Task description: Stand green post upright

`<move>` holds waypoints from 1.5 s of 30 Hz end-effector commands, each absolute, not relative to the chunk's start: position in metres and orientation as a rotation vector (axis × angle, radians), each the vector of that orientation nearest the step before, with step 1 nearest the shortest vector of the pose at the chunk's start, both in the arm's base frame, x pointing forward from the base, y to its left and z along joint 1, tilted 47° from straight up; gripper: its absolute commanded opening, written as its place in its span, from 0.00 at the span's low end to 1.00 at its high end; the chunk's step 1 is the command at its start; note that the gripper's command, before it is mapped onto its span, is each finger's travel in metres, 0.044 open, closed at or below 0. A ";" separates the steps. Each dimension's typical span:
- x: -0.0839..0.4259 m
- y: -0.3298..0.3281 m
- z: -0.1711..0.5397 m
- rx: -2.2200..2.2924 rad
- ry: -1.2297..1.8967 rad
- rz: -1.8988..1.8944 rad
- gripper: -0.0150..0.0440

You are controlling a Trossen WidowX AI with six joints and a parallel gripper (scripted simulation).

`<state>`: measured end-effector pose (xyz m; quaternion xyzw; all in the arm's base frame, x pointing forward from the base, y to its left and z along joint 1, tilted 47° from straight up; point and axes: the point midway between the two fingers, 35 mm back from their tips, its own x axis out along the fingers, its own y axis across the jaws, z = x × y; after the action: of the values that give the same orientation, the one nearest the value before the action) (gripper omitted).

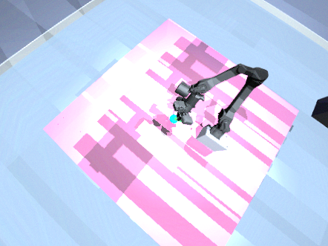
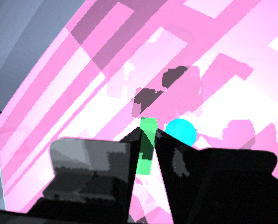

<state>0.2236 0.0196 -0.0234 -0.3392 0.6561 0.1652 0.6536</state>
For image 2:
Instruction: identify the cyan circle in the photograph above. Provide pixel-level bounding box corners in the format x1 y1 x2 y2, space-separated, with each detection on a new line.
165 119 197 146

